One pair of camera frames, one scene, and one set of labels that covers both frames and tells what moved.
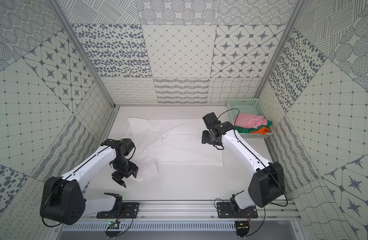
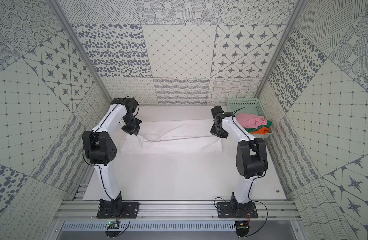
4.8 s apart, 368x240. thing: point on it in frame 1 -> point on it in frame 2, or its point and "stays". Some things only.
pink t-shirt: (249, 120) stays
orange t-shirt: (263, 130) stays
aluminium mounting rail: (193, 210) stays
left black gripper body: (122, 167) -> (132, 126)
